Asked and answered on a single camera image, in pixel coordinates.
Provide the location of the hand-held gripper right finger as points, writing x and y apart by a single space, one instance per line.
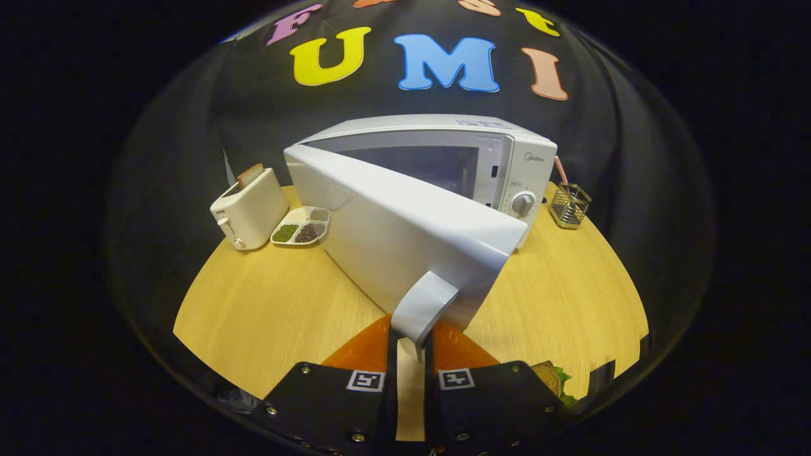
431 405

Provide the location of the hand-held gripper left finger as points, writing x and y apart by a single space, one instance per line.
391 399

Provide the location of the sandwich with green lettuce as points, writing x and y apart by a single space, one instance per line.
550 379

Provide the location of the white microwave door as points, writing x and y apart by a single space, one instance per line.
405 240

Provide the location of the white microwave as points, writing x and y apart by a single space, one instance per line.
516 164

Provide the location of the grey crumpled bag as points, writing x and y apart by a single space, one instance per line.
239 402

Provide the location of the divided dish of beans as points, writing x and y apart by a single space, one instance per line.
298 231

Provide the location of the white toaster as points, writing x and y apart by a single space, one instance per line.
253 215

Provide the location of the toast slice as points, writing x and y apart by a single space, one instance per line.
249 175

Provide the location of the pink striped straw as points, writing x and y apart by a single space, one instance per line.
561 170

